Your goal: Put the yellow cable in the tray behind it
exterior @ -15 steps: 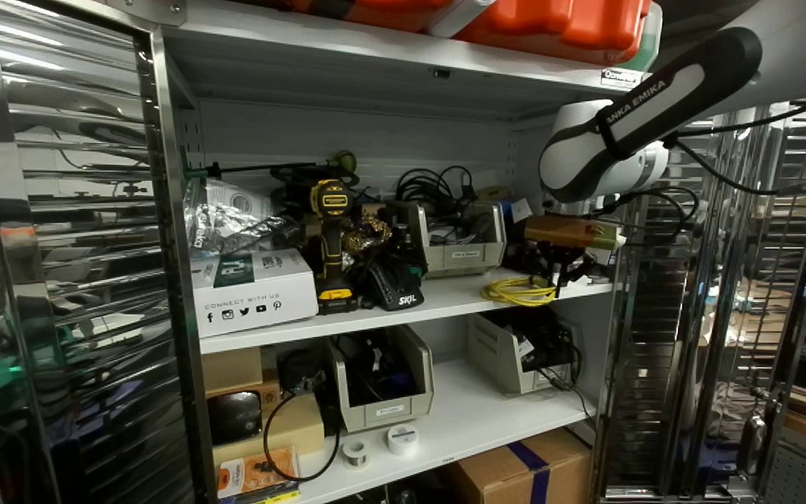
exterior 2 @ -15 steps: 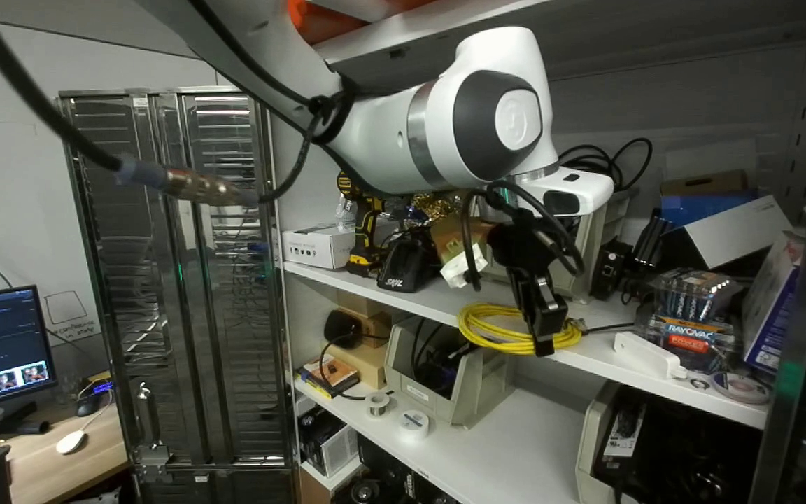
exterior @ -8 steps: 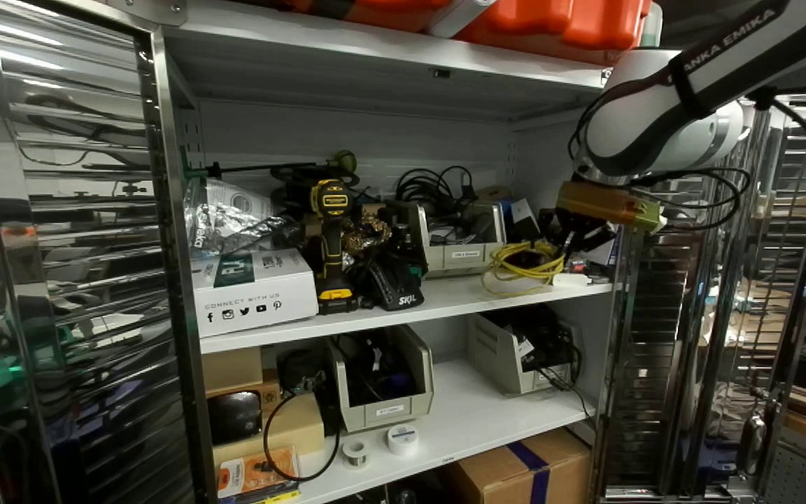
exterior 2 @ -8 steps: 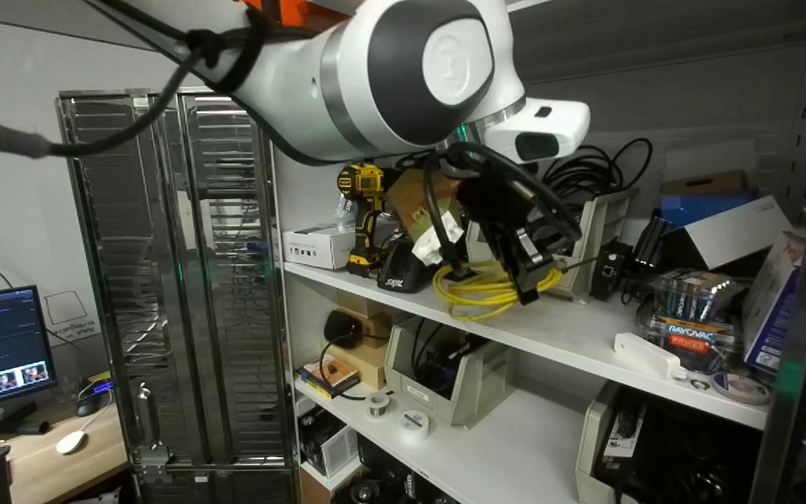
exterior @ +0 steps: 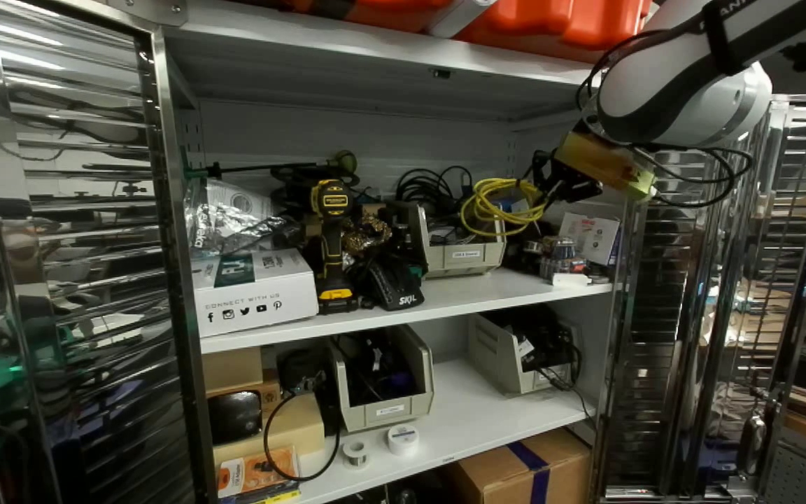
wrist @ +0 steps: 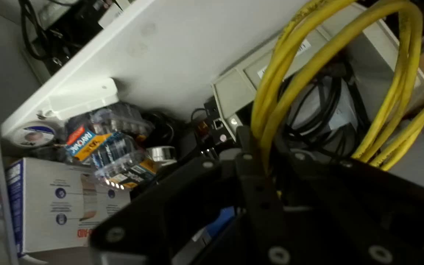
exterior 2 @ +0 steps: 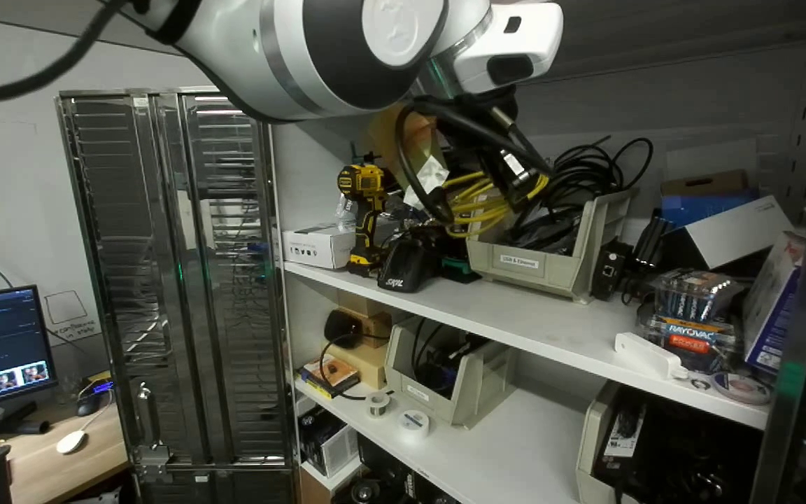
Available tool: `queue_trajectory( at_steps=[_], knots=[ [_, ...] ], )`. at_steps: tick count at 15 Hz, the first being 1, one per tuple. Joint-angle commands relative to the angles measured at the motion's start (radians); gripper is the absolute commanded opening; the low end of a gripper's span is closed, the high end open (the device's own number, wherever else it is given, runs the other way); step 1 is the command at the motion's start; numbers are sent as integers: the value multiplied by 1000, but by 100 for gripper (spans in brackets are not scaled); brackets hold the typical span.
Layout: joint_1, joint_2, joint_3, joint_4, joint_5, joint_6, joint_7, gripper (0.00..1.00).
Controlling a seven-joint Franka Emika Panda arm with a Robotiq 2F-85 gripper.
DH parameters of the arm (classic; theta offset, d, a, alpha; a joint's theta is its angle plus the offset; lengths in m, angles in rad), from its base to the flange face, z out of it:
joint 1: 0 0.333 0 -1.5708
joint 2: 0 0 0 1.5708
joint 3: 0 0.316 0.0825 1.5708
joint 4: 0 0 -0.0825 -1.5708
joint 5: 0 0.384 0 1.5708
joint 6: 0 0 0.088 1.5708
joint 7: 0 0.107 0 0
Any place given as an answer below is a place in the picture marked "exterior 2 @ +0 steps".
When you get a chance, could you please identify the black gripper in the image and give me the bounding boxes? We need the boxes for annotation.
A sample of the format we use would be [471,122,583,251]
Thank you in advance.
[443,91,557,241]

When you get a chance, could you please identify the yellow cable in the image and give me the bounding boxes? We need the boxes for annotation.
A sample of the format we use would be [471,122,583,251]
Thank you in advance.
[440,164,553,243]

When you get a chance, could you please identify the grey tray bin with label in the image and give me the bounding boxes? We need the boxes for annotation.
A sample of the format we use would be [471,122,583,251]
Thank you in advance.
[465,187,634,303]

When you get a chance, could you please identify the black battery charger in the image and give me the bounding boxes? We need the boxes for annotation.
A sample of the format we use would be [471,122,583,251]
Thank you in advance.
[374,230,451,296]

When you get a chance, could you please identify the white shelf unit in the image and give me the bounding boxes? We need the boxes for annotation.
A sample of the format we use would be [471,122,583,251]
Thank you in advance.
[266,35,806,504]

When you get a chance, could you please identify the black electronic device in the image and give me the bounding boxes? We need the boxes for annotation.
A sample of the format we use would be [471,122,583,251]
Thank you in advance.
[588,237,634,303]

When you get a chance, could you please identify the white printed carton box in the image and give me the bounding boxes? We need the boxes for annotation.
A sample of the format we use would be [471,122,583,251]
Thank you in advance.
[279,223,359,271]

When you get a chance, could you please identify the grey storage bin dark contents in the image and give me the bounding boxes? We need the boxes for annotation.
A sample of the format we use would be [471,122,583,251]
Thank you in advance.
[384,317,518,432]

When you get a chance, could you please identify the black round device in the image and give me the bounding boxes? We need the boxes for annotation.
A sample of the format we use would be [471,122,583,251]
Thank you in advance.
[321,308,370,352]

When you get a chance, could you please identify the tan cardboard box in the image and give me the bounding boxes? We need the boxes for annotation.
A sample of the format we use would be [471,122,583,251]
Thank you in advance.
[325,303,396,391]

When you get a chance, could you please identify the blue flat box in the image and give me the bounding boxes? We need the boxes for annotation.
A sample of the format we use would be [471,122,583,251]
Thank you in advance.
[657,187,762,233]

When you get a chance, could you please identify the small white flat block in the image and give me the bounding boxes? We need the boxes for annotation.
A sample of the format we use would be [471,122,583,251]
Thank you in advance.
[613,327,690,381]

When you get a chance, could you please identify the small grey tape roll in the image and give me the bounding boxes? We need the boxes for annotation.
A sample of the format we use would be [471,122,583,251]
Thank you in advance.
[363,390,394,419]

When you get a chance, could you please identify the small white tape roll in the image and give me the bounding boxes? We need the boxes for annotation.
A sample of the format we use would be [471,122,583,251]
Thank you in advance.
[396,406,433,437]

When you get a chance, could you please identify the orange printed flat pack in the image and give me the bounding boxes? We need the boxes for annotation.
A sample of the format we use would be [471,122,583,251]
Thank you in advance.
[296,359,363,399]

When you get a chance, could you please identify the battery multipack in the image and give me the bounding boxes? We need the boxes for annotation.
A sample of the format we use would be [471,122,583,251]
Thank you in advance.
[637,265,749,378]

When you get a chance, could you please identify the white flat envelope box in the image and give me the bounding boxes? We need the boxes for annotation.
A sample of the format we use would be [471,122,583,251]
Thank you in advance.
[681,194,795,271]

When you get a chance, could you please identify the white storage bin black contents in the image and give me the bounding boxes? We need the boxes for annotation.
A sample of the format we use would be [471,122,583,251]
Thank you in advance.
[573,378,769,504]

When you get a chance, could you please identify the white blue printed box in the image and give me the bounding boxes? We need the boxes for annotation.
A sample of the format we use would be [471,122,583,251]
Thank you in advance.
[739,226,806,378]

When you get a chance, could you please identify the shiny metal rack cart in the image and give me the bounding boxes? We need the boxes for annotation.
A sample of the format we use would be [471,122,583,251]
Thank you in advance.
[54,86,299,504]

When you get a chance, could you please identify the clear tape roll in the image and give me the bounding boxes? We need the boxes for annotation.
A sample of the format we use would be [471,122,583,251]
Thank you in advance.
[709,367,777,408]

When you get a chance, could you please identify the white computer mouse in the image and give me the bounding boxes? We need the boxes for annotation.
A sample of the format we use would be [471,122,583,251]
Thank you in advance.
[54,426,93,458]

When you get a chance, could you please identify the wooden desk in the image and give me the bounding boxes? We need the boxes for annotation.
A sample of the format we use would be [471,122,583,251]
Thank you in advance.
[0,397,131,504]

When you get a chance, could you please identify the black cable bundle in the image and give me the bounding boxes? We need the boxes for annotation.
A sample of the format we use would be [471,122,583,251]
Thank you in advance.
[508,135,657,257]

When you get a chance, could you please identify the yellow black cordless drill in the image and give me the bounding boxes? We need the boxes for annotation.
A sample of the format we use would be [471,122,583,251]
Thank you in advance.
[332,157,403,280]

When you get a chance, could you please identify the thin black cable loop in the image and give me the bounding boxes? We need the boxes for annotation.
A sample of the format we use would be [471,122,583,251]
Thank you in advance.
[313,338,373,406]

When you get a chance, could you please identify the black robot hose cable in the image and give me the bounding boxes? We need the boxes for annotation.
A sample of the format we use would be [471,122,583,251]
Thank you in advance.
[0,0,136,107]

